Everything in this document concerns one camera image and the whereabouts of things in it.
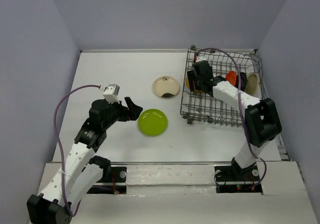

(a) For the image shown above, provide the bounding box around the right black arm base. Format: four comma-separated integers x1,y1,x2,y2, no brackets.
213,159,263,194

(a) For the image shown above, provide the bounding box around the grey wire dish rack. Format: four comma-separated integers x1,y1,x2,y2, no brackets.
180,45,267,127

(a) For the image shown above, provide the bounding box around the green plate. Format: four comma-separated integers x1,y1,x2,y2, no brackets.
138,109,168,136

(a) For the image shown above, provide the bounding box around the cream plate with dark spot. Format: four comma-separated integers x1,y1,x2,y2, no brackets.
152,76,180,99

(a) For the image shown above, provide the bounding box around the brown yellow patterned plate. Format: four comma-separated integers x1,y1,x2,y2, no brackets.
185,76,202,93

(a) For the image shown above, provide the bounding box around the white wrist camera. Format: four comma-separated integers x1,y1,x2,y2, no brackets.
194,56,207,63
99,84,120,104

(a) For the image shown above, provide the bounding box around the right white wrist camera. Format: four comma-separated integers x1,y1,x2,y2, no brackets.
194,56,207,63

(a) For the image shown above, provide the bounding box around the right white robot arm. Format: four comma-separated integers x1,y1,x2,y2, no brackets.
189,59,282,180

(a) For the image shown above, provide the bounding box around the white foam strip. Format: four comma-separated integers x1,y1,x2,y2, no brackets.
126,164,215,186

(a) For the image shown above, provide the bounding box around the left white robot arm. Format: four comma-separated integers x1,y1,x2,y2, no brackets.
26,97,142,223

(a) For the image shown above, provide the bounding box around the cream floral plate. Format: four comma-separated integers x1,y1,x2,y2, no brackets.
245,73,259,96

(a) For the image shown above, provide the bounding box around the orange plate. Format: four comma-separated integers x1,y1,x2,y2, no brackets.
225,71,237,86

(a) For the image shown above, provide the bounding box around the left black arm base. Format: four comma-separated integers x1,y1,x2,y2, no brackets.
87,166,127,194

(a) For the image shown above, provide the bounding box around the black plate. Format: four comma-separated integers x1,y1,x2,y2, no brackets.
235,72,248,91

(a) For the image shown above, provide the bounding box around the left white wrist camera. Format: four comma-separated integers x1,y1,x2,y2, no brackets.
99,84,120,104

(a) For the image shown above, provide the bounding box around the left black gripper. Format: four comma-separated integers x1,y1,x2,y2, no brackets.
102,97,143,130

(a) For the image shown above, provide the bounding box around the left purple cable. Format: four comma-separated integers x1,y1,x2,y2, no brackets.
54,84,82,217

